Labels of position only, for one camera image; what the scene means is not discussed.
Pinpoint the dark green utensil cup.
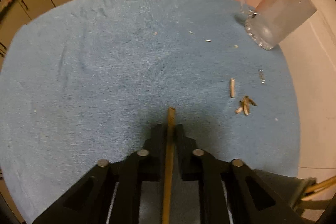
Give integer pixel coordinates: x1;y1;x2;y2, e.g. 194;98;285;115
254;169;317;215

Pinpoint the clear glass mug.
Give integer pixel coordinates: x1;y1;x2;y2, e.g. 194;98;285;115
240;0;317;51

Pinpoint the blue towel mat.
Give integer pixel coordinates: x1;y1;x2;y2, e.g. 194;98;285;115
1;0;300;223

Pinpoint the wood scrap cluster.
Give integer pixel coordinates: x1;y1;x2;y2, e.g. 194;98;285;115
235;96;257;116

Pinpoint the wooden chopstick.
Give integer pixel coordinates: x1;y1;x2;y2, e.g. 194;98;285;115
305;176;336;193
161;107;175;224
297;199;335;210
301;185;335;201

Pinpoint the small wood scrap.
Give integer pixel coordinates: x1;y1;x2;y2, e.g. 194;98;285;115
230;78;235;98

